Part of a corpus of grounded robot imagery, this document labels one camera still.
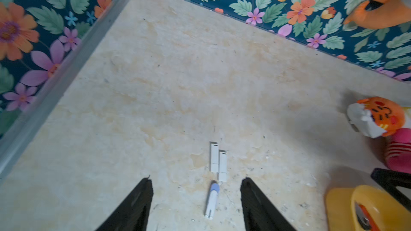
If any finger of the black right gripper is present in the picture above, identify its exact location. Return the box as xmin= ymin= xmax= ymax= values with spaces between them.
xmin=371 ymin=168 xmax=411 ymax=212

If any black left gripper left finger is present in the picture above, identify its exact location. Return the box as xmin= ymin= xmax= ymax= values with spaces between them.
xmin=96 ymin=178 xmax=154 ymax=231

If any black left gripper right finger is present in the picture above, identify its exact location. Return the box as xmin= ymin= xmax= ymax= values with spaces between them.
xmin=240 ymin=178 xmax=295 ymax=231

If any red usb flash drive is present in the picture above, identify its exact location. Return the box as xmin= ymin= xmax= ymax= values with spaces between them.
xmin=357 ymin=214 xmax=380 ymax=231

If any white usb flash drive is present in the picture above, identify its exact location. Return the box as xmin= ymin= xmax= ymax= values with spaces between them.
xmin=218 ymin=150 xmax=228 ymax=182
xmin=210 ymin=142 xmax=219 ymax=173

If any yellow plastic storage tray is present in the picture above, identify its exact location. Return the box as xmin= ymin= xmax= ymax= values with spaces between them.
xmin=325 ymin=185 xmax=411 ymax=231

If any pink white doll plush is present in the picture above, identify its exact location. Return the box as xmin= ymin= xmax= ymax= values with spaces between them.
xmin=384 ymin=107 xmax=411 ymax=174

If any orange tiger plush toy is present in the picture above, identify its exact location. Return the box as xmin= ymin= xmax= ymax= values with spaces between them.
xmin=346 ymin=97 xmax=411 ymax=139

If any orange dinosaur plush toy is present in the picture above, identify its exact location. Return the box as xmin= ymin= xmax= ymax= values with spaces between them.
xmin=343 ymin=0 xmax=411 ymax=30

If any aluminium frame bottom rail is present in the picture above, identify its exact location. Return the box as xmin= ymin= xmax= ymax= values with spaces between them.
xmin=1 ymin=0 xmax=130 ymax=183

